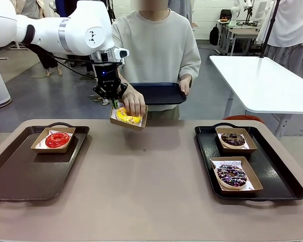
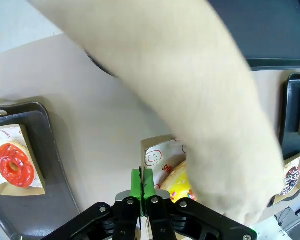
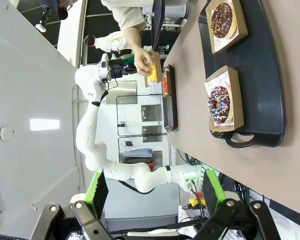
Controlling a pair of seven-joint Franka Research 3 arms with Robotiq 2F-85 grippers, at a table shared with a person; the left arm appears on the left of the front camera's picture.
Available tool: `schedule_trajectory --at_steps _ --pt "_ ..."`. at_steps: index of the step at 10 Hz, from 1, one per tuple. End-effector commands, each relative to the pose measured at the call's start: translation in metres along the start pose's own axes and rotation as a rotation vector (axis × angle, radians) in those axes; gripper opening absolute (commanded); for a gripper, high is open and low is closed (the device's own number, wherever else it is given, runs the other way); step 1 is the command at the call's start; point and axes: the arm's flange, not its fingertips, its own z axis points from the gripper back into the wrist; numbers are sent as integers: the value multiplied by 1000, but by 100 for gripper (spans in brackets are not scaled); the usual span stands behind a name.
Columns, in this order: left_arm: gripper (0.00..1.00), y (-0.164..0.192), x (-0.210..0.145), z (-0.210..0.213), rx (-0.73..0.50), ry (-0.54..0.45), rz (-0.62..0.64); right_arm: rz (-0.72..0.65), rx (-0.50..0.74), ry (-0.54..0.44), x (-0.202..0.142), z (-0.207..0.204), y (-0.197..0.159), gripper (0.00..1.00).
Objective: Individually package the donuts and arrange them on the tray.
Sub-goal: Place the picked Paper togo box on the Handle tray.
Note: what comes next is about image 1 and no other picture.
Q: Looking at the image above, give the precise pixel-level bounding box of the chocolate donut with sprinkles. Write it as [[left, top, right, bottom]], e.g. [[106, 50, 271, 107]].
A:
[[220, 132, 246, 148]]

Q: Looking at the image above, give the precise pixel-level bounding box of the person's left hand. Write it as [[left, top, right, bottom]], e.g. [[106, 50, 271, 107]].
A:
[[178, 77, 192, 96]]

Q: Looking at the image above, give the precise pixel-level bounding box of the yellow donut with sprinkles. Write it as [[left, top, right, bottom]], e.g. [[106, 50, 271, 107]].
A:
[[115, 106, 143, 125]]

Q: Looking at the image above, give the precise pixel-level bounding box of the orange round stool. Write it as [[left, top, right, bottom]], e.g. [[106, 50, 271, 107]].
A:
[[223, 114, 266, 124]]

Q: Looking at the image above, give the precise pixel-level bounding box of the purple iced donut with sprinkles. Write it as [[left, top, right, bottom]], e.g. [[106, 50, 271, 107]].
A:
[[216, 165, 247, 190]]

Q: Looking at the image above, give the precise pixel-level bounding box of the dark rectangular serving tray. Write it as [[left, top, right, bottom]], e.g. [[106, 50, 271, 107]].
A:
[[128, 82, 187, 106]]

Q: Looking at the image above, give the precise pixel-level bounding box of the black backpack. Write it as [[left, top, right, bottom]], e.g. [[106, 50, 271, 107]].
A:
[[209, 25, 221, 46]]

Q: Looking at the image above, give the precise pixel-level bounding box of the person in white shirt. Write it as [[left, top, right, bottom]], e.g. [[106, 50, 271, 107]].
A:
[[256, 0, 303, 74]]

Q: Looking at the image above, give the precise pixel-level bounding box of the person's right hand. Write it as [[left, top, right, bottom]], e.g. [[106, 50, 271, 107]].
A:
[[121, 87, 146, 118]]

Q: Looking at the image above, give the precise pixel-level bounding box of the large white table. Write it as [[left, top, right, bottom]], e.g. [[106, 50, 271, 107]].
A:
[[209, 54, 303, 138]]

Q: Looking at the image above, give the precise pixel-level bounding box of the kraft cardboard donut box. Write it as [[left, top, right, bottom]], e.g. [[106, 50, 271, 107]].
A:
[[109, 102, 148, 131], [215, 127, 258, 154], [209, 156, 264, 195], [30, 127, 76, 154]]

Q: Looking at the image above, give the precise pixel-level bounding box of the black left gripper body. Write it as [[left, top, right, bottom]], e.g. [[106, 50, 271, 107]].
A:
[[94, 63, 122, 99]]

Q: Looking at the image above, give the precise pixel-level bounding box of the person in grey sweater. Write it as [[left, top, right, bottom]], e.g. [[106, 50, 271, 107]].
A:
[[111, 0, 201, 120]]

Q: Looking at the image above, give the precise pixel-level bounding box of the grey hanging garment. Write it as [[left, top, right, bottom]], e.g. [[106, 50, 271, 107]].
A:
[[168, 0, 193, 31]]

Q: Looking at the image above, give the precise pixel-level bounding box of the red glazed donut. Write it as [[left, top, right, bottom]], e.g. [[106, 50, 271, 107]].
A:
[[45, 133, 69, 149]]

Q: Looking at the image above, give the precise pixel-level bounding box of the brown tray with handles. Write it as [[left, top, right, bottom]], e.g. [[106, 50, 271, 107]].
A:
[[0, 122, 90, 203]]

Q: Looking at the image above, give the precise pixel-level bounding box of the person's left forearm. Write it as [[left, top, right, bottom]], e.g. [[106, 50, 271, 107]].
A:
[[179, 45, 201, 82]]

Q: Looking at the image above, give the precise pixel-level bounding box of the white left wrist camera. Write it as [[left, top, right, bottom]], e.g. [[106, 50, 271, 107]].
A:
[[113, 47, 130, 59]]

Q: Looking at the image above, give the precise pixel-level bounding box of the black tray with handles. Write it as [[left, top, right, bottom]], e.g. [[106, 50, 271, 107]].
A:
[[194, 122, 303, 202]]

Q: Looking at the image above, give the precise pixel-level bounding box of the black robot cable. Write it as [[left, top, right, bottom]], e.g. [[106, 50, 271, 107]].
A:
[[49, 51, 99, 79]]

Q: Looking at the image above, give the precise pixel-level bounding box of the black stand pole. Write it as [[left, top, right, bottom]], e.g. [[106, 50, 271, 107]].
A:
[[259, 0, 281, 58]]

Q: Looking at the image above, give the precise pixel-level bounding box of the black office chair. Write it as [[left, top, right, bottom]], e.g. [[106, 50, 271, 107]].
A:
[[219, 9, 232, 22]]

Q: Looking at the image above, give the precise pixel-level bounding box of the grey workbench table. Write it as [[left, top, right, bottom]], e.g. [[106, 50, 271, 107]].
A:
[[217, 20, 260, 56]]

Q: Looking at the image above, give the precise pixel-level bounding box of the beige hanging garment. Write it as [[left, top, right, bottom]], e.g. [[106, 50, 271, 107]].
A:
[[15, 0, 25, 15]]

